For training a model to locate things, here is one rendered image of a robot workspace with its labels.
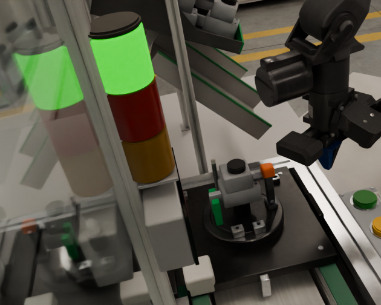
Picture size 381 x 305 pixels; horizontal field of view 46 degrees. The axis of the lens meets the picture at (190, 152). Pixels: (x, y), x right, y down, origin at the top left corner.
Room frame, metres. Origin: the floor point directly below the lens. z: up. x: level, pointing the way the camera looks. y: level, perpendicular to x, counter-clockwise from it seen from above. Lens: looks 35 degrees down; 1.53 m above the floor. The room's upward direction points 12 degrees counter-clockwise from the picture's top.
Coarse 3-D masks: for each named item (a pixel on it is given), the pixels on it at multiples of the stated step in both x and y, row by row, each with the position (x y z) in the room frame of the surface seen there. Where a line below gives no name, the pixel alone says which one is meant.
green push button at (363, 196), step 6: (360, 192) 0.57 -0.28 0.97; (366, 192) 0.57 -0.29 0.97; (372, 192) 0.57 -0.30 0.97; (354, 198) 0.56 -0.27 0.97; (360, 198) 0.56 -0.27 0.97; (366, 198) 0.56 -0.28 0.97; (372, 198) 0.55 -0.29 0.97; (354, 204) 0.56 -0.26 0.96; (360, 204) 0.55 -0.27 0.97; (366, 204) 0.54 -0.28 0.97; (372, 204) 0.54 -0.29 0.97
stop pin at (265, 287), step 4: (260, 276) 0.45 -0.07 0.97; (264, 276) 0.44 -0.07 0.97; (268, 276) 0.44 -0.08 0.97; (260, 280) 0.44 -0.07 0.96; (264, 280) 0.44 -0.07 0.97; (268, 280) 0.44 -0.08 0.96; (260, 284) 0.45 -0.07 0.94; (264, 284) 0.44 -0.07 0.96; (268, 284) 0.44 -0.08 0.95; (264, 288) 0.44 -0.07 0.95; (268, 288) 0.44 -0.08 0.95; (264, 292) 0.44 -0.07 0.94; (268, 292) 0.44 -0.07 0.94; (264, 296) 0.44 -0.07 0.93
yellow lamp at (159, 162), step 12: (132, 144) 0.35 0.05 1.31; (144, 144) 0.35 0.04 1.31; (156, 144) 0.35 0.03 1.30; (168, 144) 0.36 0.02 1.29; (132, 156) 0.35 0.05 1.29; (144, 156) 0.35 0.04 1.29; (156, 156) 0.35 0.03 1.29; (168, 156) 0.36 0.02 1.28; (132, 168) 0.35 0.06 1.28; (144, 168) 0.35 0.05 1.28; (156, 168) 0.35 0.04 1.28; (168, 168) 0.36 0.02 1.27; (144, 180) 0.35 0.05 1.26; (156, 180) 0.35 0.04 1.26
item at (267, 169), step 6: (270, 162) 0.58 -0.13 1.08; (264, 168) 0.56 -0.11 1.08; (270, 168) 0.56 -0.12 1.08; (252, 174) 0.57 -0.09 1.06; (258, 174) 0.57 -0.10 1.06; (264, 174) 0.56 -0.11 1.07; (270, 174) 0.56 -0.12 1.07; (264, 180) 0.57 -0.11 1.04; (270, 180) 0.56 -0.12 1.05; (270, 186) 0.56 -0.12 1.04; (270, 192) 0.56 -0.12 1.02; (270, 198) 0.56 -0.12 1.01
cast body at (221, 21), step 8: (216, 0) 0.84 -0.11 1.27; (224, 0) 0.84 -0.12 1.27; (232, 0) 0.84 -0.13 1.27; (216, 8) 0.83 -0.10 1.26; (224, 8) 0.83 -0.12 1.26; (232, 8) 0.83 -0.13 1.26; (200, 16) 0.86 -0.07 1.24; (208, 16) 0.84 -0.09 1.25; (216, 16) 0.83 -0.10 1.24; (224, 16) 0.83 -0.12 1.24; (232, 16) 0.82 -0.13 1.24; (200, 24) 0.86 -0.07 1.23; (208, 24) 0.84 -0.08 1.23; (216, 24) 0.83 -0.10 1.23; (224, 24) 0.83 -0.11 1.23; (232, 24) 0.83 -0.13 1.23; (216, 32) 0.83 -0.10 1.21; (224, 32) 0.83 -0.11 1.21; (232, 32) 0.82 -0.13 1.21
